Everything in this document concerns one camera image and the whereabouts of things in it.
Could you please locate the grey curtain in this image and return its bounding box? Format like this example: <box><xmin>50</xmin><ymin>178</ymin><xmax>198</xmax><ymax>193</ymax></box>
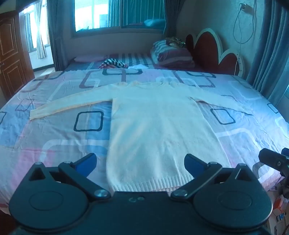
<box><xmin>47</xmin><ymin>0</ymin><xmax>71</xmax><ymax>71</ymax></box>
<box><xmin>164</xmin><ymin>0</ymin><xmax>190</xmax><ymax>38</ymax></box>

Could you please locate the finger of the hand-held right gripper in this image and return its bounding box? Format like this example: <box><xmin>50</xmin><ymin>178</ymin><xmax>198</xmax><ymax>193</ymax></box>
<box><xmin>258</xmin><ymin>148</ymin><xmax>289</xmax><ymax>178</ymax></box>

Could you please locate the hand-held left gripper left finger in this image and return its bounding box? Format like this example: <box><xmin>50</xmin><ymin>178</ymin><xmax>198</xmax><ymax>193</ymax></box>
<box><xmin>24</xmin><ymin>153</ymin><xmax>111</xmax><ymax>200</ymax></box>

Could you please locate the cream knit sweater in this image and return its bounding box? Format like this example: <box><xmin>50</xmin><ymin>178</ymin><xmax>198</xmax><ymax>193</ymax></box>
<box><xmin>29</xmin><ymin>80</ymin><xmax>254</xmax><ymax>192</ymax></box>

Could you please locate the pink pillow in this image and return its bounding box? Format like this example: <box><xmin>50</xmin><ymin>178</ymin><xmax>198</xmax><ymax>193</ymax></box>
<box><xmin>74</xmin><ymin>54</ymin><xmax>109</xmax><ymax>63</ymax></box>

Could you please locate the striped pillow stack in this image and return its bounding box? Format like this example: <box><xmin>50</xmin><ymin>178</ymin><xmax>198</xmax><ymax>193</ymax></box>
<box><xmin>150</xmin><ymin>39</ymin><xmax>196</xmax><ymax>68</ymax></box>

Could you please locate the black white red striped garment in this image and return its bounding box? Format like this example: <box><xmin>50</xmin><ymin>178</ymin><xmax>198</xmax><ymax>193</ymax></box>
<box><xmin>98</xmin><ymin>58</ymin><xmax>129</xmax><ymax>69</ymax></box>

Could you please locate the wall socket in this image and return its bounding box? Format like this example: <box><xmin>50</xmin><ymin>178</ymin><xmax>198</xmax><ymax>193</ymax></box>
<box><xmin>239</xmin><ymin>2</ymin><xmax>254</xmax><ymax>14</ymax></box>

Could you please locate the colourful patterned cloth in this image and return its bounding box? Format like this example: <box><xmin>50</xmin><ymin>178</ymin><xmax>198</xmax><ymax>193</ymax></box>
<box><xmin>165</xmin><ymin>37</ymin><xmax>187</xmax><ymax>48</ymax></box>

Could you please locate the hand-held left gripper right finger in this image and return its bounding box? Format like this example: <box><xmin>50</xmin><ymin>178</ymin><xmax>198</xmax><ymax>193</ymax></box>
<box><xmin>170</xmin><ymin>154</ymin><xmax>260</xmax><ymax>201</ymax></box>

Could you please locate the white sheer curtain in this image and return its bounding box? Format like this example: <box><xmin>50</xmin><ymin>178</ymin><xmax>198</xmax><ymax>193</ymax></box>
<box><xmin>36</xmin><ymin>0</ymin><xmax>48</xmax><ymax>59</ymax></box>

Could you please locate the hallway window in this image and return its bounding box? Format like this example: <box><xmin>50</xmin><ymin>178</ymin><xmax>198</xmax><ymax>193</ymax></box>
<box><xmin>24</xmin><ymin>6</ymin><xmax>50</xmax><ymax>52</ymax></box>

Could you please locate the teal cushion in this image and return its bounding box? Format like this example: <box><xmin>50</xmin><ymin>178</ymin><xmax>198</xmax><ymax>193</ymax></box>
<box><xmin>144</xmin><ymin>19</ymin><xmax>166</xmax><ymax>29</ymax></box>

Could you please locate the blue-grey curtain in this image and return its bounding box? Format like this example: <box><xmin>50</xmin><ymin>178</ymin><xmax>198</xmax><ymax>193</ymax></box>
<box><xmin>246</xmin><ymin>0</ymin><xmax>289</xmax><ymax>106</ymax></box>

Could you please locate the bed with patterned sheet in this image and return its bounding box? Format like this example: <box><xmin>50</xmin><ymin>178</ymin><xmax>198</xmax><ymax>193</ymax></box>
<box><xmin>0</xmin><ymin>68</ymin><xmax>289</xmax><ymax>213</ymax></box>

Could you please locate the red petal-shaped headboard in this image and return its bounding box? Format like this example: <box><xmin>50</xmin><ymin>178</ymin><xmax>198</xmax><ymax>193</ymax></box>
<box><xmin>185</xmin><ymin>28</ymin><xmax>245</xmax><ymax>78</ymax></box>

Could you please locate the large bedroom window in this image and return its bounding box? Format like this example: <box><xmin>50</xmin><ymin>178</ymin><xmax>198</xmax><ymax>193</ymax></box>
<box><xmin>71</xmin><ymin>0</ymin><xmax>166</xmax><ymax>39</ymax></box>

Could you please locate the brown wooden door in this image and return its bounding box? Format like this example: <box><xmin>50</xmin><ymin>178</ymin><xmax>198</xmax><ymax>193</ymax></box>
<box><xmin>0</xmin><ymin>11</ymin><xmax>35</xmax><ymax>100</ymax></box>

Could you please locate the striped maroon bed sheet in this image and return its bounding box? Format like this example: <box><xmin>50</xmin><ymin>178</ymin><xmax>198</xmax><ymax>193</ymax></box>
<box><xmin>66</xmin><ymin>52</ymin><xmax>204</xmax><ymax>71</ymax></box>

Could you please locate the teal window curtain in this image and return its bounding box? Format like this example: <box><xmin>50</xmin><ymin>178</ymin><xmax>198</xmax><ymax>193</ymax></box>
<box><xmin>122</xmin><ymin>0</ymin><xmax>166</xmax><ymax>29</ymax></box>

